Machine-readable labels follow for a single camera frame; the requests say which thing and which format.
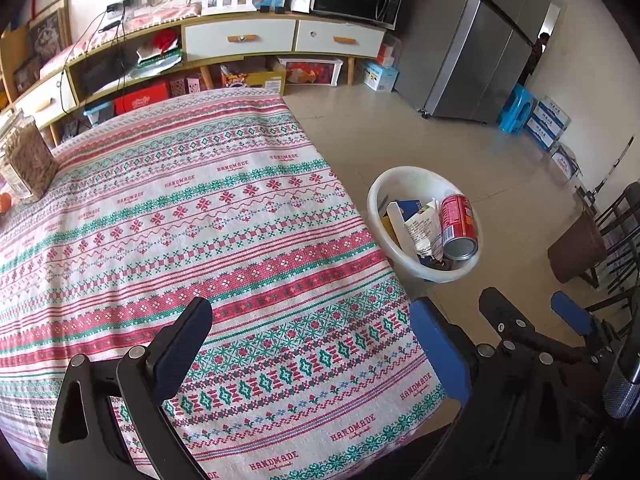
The white silver torn wrapper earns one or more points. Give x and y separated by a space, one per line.
422 227

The white cabinet drawer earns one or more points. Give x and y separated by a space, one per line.
35 102
320 40
215 40

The brown chair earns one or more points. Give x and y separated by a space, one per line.
617 240

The red gift box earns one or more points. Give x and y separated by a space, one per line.
142 100

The grey steel refrigerator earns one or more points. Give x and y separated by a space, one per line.
475 40

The framed picture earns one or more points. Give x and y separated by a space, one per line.
49 27

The green white paper bags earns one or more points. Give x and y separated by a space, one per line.
157 62

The pink cabinet runner cloth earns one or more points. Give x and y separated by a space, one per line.
150 17

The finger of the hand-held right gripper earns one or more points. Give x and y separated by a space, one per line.
575 314
506 312

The white power strip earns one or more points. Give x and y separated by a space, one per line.
145 0

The blue plastic stool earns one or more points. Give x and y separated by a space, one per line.
515 110

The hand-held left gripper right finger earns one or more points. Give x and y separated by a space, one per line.
440 355

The white blue carton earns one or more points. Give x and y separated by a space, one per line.
565 162
552 112
542 132

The long white wooden cabinet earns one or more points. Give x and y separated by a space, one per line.
206 76

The brown waste bin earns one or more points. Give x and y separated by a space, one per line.
575 250

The white blue appliance box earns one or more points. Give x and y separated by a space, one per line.
380 77

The plastic storage drawer red print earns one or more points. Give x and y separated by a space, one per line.
310 72

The light blue plastic basket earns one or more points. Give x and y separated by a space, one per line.
98 112

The printed red green tablecloth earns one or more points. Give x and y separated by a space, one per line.
200 210

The red tin can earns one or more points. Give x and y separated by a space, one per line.
456 220

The yellow cardboard box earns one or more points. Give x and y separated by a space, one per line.
255 81

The orange fruit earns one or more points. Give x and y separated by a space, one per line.
4 203

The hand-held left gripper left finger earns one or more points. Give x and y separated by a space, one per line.
181 355

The orange white small box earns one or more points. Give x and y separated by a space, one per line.
389 55

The blue cardboard box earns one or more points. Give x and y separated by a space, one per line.
407 207

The white plastic basin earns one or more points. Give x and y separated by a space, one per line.
380 195

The clear jar of brown sticks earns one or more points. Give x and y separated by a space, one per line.
32 160

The pink lattice boxes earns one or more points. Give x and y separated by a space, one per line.
186 85

